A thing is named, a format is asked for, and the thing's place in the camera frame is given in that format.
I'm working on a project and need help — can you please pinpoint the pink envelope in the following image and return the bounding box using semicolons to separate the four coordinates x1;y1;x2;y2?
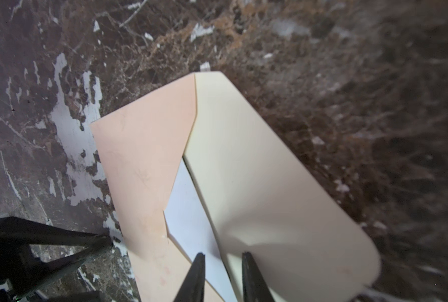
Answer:
91;72;381;301

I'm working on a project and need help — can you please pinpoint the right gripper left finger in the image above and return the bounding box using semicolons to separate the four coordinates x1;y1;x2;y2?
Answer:
174;252;206;302

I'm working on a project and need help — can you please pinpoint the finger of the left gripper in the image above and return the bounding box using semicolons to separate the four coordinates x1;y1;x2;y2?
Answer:
40;291;104;302
0;216;113;300

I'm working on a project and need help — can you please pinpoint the green floral letter paper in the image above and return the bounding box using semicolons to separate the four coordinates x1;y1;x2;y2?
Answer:
164;160;237;301

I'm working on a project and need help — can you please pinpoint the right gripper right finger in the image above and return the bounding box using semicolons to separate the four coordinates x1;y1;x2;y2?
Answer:
242;252;275;302

